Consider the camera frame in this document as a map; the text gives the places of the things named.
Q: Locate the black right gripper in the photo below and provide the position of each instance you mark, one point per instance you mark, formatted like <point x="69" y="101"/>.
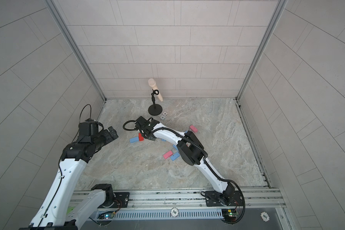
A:
<point x="145" y="132"/>

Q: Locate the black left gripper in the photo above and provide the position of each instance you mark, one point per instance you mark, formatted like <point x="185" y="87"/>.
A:
<point x="109" y="134"/>

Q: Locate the red stem block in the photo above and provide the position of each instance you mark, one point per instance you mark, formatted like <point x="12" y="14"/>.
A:
<point x="141" y="138"/>

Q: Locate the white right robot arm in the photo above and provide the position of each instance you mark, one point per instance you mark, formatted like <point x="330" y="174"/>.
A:
<point x="193" y="154"/>

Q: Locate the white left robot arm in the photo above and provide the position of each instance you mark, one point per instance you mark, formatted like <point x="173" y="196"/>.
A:
<point x="53" y="213"/>

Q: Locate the black microphone stand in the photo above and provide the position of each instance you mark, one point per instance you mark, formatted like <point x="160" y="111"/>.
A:
<point x="155" y="109"/>

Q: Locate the pink block lower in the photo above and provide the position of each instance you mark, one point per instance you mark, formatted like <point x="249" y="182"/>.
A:
<point x="168" y="154"/>

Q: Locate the pink block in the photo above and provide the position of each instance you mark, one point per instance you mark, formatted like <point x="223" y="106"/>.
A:
<point x="168" y="154"/>
<point x="193" y="128"/>

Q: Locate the beige wooden microphone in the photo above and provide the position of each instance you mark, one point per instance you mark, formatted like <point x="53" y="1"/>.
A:
<point x="152" y="83"/>

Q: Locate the pink block far right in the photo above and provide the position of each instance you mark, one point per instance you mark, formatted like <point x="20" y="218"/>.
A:
<point x="193" y="128"/>

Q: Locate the left circuit board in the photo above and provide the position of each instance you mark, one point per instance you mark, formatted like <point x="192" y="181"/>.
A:
<point x="107" y="215"/>

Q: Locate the circuit board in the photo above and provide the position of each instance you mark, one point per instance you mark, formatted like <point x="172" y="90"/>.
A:
<point x="107" y="215"/>
<point x="229" y="215"/>

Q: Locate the right circuit board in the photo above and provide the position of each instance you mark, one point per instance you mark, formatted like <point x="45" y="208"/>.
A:
<point x="229" y="215"/>

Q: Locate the poker chip right corner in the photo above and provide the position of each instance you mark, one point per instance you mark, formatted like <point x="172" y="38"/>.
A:
<point x="265" y="216"/>

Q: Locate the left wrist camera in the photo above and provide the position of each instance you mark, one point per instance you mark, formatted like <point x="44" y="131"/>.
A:
<point x="87" y="130"/>

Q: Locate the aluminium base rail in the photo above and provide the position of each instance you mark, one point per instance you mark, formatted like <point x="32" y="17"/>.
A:
<point x="191" y="203"/>

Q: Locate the poker chip on rail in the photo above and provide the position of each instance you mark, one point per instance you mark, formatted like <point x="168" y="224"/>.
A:
<point x="174" y="212"/>

